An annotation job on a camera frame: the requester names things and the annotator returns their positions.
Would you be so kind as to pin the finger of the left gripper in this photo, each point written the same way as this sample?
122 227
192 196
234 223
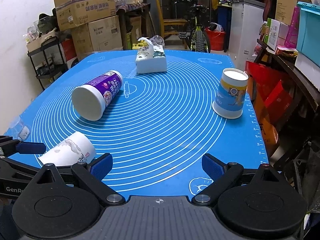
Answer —
30 148
63 172

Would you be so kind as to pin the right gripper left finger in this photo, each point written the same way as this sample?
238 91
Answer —
63 202

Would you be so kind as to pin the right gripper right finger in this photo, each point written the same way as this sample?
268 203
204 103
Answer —
252 203

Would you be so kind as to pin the white paper cup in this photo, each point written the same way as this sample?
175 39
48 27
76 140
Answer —
73 149

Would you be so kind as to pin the clear plastic cup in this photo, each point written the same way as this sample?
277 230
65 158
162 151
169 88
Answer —
18 129

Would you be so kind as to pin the purple paper cup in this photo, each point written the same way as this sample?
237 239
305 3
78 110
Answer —
91 99

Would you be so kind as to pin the blue yellow paper cup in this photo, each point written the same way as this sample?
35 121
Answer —
230 95

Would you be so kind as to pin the black metal shelf rack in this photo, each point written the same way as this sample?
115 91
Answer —
50 68

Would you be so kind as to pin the dark wooden side table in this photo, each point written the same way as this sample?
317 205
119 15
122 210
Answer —
309 91

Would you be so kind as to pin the blue silicone mat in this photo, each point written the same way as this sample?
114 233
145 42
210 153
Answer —
158 126

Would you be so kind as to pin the lower cardboard box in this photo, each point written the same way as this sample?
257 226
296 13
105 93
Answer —
100 35

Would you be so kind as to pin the top open cardboard box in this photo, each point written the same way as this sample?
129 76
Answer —
74 13

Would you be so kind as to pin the white tissue box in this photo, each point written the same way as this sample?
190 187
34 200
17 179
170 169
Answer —
151 57

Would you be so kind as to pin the green white carton box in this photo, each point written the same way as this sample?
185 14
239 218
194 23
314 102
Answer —
272 33

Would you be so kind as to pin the teal plastic storage bin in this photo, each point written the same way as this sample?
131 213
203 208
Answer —
308 33

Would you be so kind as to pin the red plastic bucket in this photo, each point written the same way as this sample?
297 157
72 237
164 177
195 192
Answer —
216 39

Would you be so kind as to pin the green black bicycle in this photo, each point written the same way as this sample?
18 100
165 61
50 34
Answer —
193 33

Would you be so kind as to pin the white chest freezer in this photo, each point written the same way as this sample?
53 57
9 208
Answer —
247 19

